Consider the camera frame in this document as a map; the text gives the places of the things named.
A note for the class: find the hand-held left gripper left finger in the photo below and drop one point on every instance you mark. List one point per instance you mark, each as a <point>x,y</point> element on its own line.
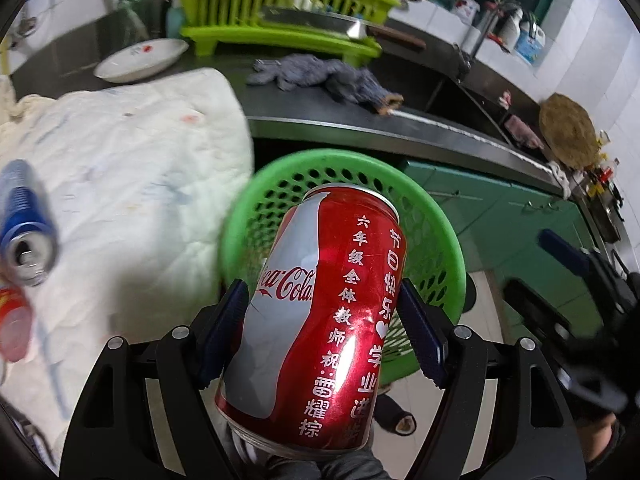
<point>222,335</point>

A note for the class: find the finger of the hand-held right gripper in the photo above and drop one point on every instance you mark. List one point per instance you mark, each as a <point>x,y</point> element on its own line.
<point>562,252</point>
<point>537,310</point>

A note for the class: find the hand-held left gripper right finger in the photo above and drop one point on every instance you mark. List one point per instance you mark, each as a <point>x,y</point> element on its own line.
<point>425,335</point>

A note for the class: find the red soda can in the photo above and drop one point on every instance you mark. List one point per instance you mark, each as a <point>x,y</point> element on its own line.
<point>310,335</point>

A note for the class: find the green plastic basket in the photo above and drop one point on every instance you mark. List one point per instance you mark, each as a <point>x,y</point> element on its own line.
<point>280,180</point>

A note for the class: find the white rag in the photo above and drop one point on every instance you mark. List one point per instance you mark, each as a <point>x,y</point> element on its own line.
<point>560,177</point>

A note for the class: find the person's slippered foot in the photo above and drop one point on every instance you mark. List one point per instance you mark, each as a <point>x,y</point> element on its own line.
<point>605,440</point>
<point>395,415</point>

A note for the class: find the green cabinet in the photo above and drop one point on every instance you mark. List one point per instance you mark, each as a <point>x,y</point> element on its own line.
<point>475,200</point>

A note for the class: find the round woven mat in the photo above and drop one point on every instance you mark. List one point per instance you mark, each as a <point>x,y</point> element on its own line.
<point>567,130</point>

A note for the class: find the pink cloth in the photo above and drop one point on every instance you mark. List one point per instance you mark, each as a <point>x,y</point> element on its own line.
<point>522,130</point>

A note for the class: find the person's grey trousers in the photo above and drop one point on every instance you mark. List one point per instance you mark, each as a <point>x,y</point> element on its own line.
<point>300,465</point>

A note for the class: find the steel sink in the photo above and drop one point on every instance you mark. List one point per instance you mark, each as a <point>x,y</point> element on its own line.
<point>450,100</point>

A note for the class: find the white jug blue label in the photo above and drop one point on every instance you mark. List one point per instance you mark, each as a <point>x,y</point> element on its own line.
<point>530,45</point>

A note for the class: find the red container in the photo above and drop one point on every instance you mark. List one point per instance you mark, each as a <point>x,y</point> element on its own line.
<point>12,320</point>

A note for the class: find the steel faucet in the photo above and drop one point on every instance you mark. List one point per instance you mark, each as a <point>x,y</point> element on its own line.
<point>462,62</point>

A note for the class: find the blue soda can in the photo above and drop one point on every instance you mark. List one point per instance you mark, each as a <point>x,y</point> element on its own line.
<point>22,210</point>

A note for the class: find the grey cloth rag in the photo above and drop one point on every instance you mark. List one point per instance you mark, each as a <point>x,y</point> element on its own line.
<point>320,72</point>

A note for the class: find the white plate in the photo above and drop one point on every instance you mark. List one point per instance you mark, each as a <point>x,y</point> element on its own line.
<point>140,60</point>

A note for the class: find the green dish rack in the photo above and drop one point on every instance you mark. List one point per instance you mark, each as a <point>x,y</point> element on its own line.
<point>280,44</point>

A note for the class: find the teal bottle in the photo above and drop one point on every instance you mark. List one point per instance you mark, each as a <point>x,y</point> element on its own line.
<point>175,20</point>

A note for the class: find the green utensil holder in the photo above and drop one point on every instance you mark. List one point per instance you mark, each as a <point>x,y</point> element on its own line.
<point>132,15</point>

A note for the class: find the metal wall valve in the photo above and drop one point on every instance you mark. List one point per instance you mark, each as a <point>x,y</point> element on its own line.
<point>22,27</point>

